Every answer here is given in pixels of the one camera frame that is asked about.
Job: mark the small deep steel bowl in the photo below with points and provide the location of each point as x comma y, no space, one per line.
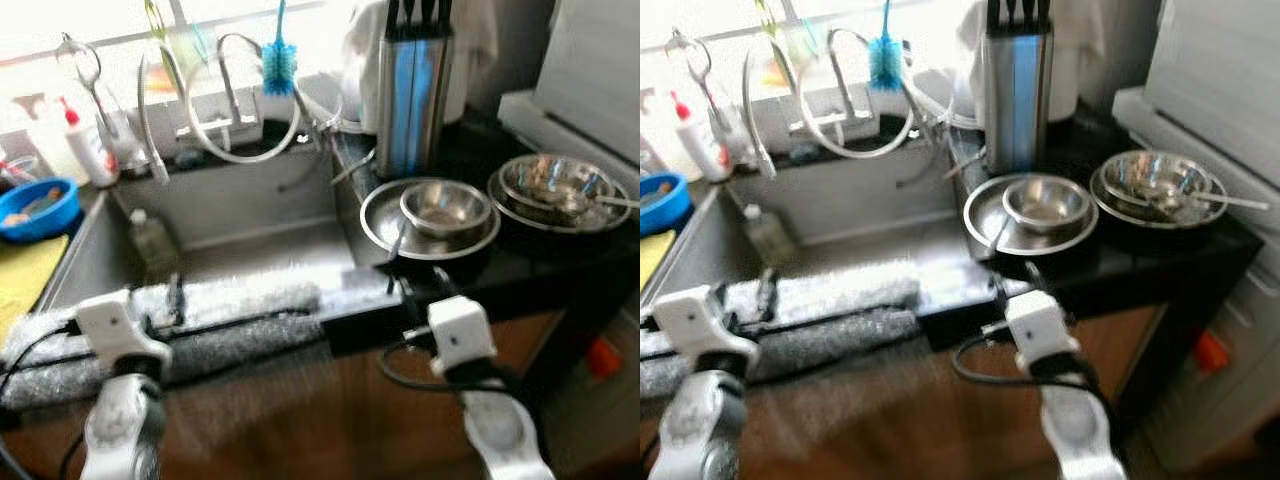
445,205
1047,200

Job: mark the clear plastic bottle white cap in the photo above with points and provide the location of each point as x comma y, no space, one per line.
770,238
155,245

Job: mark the steel plate under large bowl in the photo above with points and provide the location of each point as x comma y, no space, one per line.
1100,200
500,205

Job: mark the stainless steel sink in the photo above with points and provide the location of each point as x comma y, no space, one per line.
880,235
260,240

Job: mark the yellow dish cloth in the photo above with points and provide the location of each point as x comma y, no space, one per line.
25,285
655,260

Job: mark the blue plastic bowl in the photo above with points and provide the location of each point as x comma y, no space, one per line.
40,225
670,218

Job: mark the dark scouring pad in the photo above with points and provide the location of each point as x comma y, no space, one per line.
190,158
805,153

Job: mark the brown wood sink cabinet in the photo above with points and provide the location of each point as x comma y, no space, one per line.
900,420
300,420

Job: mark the orange plastic object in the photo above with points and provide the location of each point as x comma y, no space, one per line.
1211,352
603,358

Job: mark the white soap bottle red pump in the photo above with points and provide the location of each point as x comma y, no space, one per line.
702,145
90,150

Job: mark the long steel spoon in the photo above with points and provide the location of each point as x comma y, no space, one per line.
1240,200
618,200

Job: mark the flexible steel spring faucet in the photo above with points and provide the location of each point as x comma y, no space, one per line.
143,120
748,115

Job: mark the steel knife block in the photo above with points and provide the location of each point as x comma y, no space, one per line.
1018,95
415,100

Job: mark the white spray bottle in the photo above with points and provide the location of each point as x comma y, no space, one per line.
655,135
45,140

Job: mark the steel gooseneck mixer tap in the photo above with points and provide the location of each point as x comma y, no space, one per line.
845,105
232,110

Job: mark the white hanging towel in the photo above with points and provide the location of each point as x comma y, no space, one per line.
475,40
1080,40

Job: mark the white washing machine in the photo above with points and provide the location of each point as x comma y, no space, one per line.
1210,70
590,80

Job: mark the blue bottle brush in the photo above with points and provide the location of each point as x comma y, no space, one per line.
886,58
279,62

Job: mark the green plastic utensil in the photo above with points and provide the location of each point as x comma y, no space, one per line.
160,20
772,18

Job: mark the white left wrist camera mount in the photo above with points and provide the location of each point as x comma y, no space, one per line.
700,325
115,330

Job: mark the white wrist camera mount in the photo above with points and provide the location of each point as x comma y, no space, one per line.
115,330
1040,330
700,325
462,335

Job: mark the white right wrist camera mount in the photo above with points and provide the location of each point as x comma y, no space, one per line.
462,335
1040,330

